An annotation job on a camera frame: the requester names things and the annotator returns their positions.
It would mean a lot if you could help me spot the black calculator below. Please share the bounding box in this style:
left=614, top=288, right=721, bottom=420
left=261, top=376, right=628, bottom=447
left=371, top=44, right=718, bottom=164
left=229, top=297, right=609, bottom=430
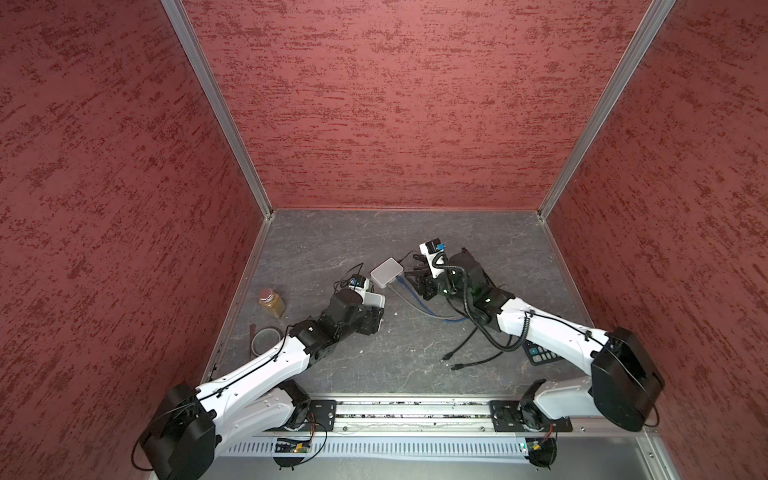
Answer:
left=523, top=340, right=561, bottom=366

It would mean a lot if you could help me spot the blue ethernet cable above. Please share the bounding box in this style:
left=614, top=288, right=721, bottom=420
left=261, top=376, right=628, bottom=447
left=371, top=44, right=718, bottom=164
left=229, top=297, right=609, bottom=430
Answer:
left=395, top=277, right=469, bottom=324

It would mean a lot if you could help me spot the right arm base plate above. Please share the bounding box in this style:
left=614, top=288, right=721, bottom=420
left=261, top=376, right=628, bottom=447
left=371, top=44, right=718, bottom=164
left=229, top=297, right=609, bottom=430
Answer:
left=489, top=400, right=573, bottom=434

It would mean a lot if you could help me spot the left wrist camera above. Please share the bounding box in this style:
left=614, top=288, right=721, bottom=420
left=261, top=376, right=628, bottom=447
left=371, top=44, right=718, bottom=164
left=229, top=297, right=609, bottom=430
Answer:
left=346, top=274, right=374, bottom=295

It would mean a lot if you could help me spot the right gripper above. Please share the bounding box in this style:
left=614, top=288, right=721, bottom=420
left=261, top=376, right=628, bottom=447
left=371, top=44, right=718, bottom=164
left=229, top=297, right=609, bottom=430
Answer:
left=405, top=263, right=472, bottom=304

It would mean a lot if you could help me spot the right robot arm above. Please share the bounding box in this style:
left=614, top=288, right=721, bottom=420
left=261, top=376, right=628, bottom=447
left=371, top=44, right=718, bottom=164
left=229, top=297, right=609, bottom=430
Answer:
left=414, top=239, right=665, bottom=432

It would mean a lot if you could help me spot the black ethernet cable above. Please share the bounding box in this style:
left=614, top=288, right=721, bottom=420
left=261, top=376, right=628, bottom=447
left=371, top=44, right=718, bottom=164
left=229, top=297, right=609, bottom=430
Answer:
left=449, top=350, right=508, bottom=371
left=441, top=326, right=481, bottom=362

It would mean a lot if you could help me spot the spice jar with brown contents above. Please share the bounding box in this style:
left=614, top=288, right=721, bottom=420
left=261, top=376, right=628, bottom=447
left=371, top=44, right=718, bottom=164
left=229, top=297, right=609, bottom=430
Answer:
left=258, top=288, right=286, bottom=318

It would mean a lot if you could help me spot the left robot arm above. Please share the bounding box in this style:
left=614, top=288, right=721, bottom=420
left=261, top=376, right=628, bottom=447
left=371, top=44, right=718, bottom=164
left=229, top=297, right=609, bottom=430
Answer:
left=133, top=286, right=386, bottom=479

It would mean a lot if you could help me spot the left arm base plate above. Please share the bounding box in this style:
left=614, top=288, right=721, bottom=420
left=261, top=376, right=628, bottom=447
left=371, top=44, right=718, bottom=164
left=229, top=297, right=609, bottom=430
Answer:
left=268, top=399, right=338, bottom=432

